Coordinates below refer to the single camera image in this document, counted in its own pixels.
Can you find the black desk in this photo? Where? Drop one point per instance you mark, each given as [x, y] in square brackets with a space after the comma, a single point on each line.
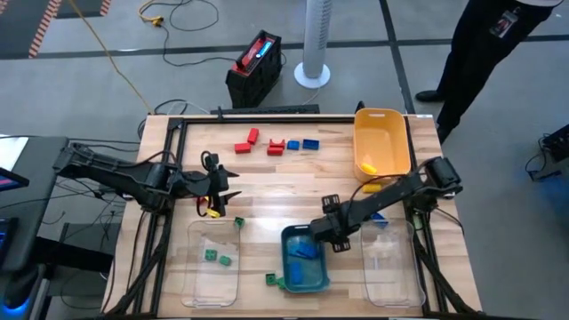
[40, 200]

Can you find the green square toy brick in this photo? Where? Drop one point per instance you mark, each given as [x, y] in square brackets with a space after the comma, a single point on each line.
[225, 261]
[210, 254]
[239, 222]

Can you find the black electronics box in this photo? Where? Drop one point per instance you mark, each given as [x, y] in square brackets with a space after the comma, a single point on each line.
[558, 144]

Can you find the black clamp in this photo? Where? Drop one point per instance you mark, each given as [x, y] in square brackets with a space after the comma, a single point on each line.
[360, 106]

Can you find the black red power station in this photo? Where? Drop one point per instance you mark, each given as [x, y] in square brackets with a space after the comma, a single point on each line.
[253, 75]

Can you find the black hazard striped floor mat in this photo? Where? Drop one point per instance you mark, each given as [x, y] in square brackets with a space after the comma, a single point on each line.
[18, 26]

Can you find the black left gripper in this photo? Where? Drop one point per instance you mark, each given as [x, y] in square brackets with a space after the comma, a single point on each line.
[200, 184]

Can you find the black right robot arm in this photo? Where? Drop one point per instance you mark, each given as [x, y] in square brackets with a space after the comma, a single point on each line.
[391, 191]

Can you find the red rectangular block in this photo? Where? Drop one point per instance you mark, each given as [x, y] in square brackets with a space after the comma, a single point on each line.
[242, 147]
[253, 136]

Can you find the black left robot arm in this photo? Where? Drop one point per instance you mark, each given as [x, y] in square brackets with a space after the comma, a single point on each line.
[115, 171]

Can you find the black keyboard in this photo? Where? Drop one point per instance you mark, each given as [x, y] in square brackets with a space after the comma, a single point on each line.
[266, 109]

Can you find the yellow wooden cylinder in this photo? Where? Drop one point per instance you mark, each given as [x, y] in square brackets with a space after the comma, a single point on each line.
[369, 168]

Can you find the yellow rectangular block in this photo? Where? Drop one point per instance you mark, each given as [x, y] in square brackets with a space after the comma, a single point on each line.
[371, 188]

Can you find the white fan stand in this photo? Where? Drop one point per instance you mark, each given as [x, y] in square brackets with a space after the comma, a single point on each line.
[316, 35]

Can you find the tablet screen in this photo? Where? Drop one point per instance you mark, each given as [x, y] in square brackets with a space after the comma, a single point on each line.
[11, 181]

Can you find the black aluminium table frame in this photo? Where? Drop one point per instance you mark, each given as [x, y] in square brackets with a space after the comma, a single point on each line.
[266, 119]

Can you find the yellow plastic bin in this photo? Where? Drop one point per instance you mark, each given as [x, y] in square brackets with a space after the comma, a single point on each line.
[382, 142]

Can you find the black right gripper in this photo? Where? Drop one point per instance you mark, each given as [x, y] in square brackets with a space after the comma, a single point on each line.
[333, 226]

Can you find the blue long toy brick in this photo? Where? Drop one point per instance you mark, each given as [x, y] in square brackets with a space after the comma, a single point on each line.
[379, 218]
[296, 273]
[311, 144]
[307, 250]

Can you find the red brick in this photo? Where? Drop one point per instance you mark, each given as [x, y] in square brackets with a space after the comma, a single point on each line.
[275, 151]

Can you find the ID badge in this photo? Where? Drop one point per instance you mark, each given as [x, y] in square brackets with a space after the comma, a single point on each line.
[504, 24]

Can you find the clear plastic tray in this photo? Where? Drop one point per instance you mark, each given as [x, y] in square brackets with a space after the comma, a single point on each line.
[209, 289]
[391, 284]

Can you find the person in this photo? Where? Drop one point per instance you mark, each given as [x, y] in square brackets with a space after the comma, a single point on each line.
[471, 58]

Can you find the teal plastic bin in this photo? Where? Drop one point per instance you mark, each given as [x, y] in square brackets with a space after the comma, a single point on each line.
[311, 280]

